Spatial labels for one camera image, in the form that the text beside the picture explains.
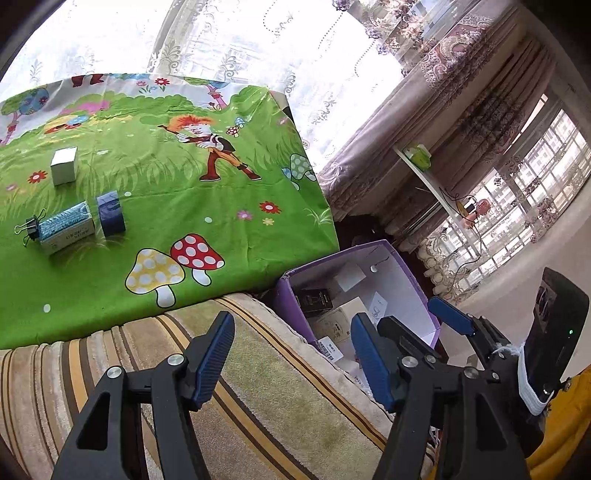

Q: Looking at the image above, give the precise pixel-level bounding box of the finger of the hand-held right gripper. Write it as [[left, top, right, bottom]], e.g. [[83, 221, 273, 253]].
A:
[[378, 316, 467, 368], [428, 296, 513, 370]]

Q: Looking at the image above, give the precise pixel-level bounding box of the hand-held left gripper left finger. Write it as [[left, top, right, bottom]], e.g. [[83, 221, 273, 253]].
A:
[[51, 311, 236, 480]]

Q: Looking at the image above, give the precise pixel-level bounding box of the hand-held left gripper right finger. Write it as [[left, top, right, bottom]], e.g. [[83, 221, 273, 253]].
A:
[[350, 312, 529, 480]]

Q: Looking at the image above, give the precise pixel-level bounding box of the white blue barcode box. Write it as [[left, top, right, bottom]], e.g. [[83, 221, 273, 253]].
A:
[[316, 336, 345, 365]]

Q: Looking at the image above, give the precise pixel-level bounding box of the beige carton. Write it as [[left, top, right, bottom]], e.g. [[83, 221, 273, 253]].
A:
[[314, 307, 356, 344]]

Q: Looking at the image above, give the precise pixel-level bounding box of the black box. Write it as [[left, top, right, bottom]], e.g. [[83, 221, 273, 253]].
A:
[[295, 288, 334, 317]]

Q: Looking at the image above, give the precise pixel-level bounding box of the purple cardboard box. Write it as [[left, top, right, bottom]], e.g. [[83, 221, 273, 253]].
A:
[[272, 239, 444, 370]]

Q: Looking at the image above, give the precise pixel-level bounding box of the person's right forearm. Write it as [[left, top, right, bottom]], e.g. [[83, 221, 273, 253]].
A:
[[529, 376, 591, 480]]

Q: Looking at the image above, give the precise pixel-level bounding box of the white box with scribble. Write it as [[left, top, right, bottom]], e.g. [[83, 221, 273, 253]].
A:
[[367, 292, 389, 324]]

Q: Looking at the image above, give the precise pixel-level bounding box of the beige striped plush blanket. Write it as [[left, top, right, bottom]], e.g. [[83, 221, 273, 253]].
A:
[[0, 295, 444, 480]]

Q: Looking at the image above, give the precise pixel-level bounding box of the plain white box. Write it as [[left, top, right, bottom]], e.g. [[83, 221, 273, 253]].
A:
[[333, 268, 368, 292]]

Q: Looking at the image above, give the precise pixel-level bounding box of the white side table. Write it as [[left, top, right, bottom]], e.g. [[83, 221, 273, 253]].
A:
[[392, 145, 468, 222]]

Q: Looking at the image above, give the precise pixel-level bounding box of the window with white grille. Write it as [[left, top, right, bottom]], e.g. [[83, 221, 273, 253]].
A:
[[438, 92, 591, 296]]

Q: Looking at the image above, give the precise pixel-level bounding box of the green cartoon printed blanket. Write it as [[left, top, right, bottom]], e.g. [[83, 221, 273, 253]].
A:
[[0, 74, 340, 349]]

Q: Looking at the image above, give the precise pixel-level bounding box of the green tissue pack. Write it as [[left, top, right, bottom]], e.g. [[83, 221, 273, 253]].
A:
[[406, 144, 433, 169]]

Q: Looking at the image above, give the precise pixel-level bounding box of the blue tape roll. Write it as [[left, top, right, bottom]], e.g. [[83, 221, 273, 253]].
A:
[[96, 191, 126, 237]]

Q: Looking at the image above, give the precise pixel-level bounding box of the teal white box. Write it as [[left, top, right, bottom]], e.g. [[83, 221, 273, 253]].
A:
[[37, 200, 96, 256]]

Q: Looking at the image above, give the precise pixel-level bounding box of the mauve patterned curtain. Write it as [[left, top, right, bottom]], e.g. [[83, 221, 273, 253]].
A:
[[318, 0, 573, 259]]

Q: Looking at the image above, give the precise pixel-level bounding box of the black binder clip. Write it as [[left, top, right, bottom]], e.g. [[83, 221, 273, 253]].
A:
[[14, 209, 47, 241]]

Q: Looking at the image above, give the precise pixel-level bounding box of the small silver box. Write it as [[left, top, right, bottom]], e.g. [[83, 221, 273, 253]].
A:
[[50, 147, 78, 186]]

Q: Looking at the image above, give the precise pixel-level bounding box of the white lace curtain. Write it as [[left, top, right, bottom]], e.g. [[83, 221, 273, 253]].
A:
[[0, 0, 402, 160]]

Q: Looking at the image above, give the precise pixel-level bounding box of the black cable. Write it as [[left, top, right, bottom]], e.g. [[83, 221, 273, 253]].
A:
[[450, 222, 490, 296]]

